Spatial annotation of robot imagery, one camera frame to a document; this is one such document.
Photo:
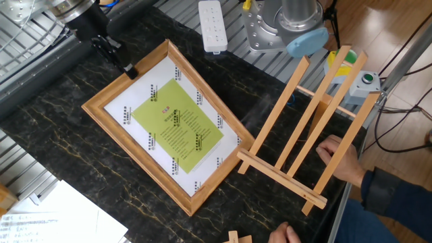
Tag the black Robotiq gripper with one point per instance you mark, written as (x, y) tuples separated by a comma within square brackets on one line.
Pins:
[(87, 23)]

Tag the wooden photo frame green print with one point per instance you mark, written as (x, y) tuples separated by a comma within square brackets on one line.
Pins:
[(179, 135)]

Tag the wooden tabletop easel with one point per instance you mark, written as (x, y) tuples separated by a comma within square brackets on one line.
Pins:
[(276, 172)]

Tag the right forearm dark blue sleeve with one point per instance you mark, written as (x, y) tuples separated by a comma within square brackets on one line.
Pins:
[(398, 202)]

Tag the person's left hand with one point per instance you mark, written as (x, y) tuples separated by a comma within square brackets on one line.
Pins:
[(285, 234)]

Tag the person's right hand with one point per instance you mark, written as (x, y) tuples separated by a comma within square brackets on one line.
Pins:
[(351, 165)]

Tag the white power strip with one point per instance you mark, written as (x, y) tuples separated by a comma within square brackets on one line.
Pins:
[(212, 27)]

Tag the silver perforated aluminium plate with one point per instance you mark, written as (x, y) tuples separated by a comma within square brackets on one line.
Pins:
[(20, 8)]

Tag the white paper stack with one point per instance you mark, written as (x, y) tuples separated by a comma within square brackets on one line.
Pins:
[(77, 216)]

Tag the small cardboard box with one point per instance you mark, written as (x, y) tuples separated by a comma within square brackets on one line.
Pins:
[(6, 199)]

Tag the printed text paper sheet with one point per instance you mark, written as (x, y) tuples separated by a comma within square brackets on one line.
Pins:
[(27, 229)]

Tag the small wooden block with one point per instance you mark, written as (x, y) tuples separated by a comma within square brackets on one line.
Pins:
[(233, 238)]

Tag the black tripod stand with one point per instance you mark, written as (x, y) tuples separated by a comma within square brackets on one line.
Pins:
[(334, 20)]

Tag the yellow button box green button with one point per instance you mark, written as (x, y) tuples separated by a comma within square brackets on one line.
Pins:
[(342, 71)]

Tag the grey button box green button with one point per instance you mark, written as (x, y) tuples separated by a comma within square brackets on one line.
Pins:
[(366, 84)]

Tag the aluminium table edge profile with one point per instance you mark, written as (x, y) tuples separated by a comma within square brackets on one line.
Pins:
[(339, 216)]

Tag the blue jeans leg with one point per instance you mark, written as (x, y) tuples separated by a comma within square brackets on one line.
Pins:
[(364, 226)]

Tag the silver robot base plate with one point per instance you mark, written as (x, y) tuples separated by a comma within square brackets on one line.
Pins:
[(256, 33)]

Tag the aluminium frame post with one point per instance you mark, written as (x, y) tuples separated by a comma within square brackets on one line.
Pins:
[(405, 59)]

